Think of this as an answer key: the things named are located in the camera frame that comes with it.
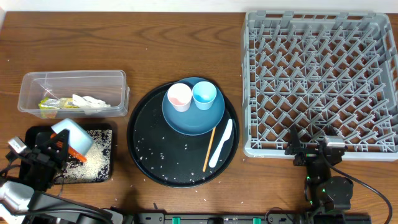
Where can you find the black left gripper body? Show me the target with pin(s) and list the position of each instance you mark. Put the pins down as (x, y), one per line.
(41, 175)

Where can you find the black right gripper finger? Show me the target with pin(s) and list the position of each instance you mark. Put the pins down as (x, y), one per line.
(294, 142)
(330, 132)

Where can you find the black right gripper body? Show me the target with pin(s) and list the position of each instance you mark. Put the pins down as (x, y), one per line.
(305, 157)

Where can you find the light blue bowl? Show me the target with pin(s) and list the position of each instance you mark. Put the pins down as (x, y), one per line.
(78, 139)

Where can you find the orange carrot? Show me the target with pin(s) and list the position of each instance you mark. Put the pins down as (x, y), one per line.
(73, 152)

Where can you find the yellow green wrapper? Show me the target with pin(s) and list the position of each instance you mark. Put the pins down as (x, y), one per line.
(49, 107)

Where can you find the white napkin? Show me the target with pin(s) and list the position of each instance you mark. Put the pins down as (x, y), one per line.
(89, 104)

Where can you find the white rice pile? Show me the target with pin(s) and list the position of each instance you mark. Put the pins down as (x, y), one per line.
(97, 167)

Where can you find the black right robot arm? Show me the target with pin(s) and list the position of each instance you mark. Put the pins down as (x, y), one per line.
(328, 195)

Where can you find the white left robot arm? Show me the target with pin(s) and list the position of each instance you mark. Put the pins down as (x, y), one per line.
(22, 204)

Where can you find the grey dishwasher rack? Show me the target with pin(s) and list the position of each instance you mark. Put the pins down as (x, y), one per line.
(315, 71)

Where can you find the clear plastic bin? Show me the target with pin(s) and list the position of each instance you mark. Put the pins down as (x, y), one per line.
(109, 86)

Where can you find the light blue plastic knife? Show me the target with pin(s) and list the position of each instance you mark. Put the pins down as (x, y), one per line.
(226, 135)

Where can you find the wooden chopstick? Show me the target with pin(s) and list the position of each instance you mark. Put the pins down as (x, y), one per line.
(209, 148)

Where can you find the dark blue round plate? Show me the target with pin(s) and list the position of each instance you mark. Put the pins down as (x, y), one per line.
(194, 121)

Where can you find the light blue plastic cup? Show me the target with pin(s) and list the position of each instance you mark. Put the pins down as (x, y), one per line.
(204, 94)

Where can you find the black round tray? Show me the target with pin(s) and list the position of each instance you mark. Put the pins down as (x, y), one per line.
(171, 158)

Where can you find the pink plastic cup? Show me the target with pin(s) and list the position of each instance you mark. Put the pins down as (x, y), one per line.
(180, 96)

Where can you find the black rail with green clips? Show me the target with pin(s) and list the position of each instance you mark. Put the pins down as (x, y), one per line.
(269, 218)

